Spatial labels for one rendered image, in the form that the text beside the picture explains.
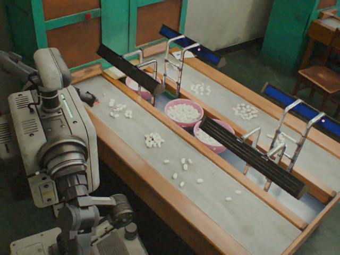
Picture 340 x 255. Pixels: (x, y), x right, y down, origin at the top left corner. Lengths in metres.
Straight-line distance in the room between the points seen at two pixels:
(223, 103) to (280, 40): 2.25
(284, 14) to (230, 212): 3.16
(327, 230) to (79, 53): 2.30
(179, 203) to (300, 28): 3.12
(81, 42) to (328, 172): 1.85
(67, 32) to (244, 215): 1.62
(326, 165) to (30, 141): 1.78
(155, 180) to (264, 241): 0.64
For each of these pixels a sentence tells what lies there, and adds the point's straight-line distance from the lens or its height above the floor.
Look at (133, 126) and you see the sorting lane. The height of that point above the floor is 0.74.
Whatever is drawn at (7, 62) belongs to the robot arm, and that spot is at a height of 1.33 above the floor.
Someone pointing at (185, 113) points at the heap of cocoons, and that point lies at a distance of 2.43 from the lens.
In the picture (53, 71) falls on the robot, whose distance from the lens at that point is 1.11.
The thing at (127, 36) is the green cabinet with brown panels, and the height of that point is 0.99.
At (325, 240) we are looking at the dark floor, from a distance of 2.98.
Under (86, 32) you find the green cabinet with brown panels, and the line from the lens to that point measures 2.58.
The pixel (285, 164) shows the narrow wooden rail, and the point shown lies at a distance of 2.22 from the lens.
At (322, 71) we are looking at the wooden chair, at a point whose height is 0.46.
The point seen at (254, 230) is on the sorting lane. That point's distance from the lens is 1.86.
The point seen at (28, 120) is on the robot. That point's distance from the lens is 1.24.
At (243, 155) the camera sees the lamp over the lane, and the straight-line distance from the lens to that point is 1.72.
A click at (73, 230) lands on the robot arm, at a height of 1.31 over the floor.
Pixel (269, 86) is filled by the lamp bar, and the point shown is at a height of 1.10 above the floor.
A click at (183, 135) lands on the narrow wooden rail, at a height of 0.76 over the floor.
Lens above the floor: 2.21
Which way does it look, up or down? 40 degrees down
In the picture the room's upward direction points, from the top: 6 degrees clockwise
